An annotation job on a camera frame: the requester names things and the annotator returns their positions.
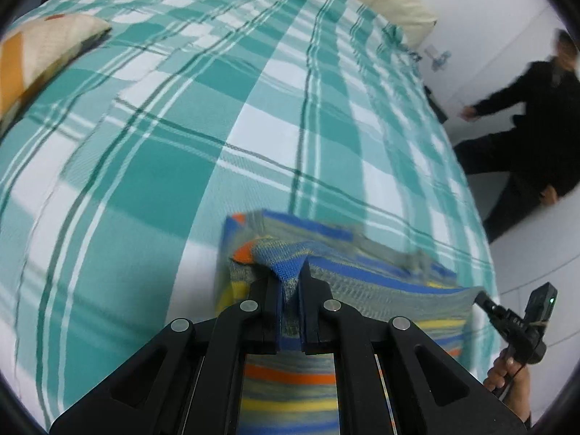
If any person's right forearm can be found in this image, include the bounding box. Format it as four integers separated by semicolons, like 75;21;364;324
503;390;533;424

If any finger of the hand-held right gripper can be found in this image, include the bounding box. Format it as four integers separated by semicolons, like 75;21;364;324
472;292;506;324

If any striped knit sweater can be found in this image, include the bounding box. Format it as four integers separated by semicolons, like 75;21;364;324
216;210;488;435

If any wall socket with blue plug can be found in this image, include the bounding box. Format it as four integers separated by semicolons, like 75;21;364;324
423;45;451;71

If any teal plaid bed sheet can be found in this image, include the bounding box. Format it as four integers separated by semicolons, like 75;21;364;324
0;0;499;431

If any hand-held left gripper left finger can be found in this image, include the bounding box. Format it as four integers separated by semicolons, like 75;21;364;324
49;276;284;435

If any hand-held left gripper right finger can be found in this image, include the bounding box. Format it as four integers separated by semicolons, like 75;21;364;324
298;260;532;435

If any dark nightstand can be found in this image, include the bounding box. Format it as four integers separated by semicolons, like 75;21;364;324
423;88;449;123

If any person's right hand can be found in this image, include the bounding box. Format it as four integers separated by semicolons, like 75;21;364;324
484;353;531;399

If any beige striped pillow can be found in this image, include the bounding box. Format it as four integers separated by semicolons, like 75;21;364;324
0;13;113;134

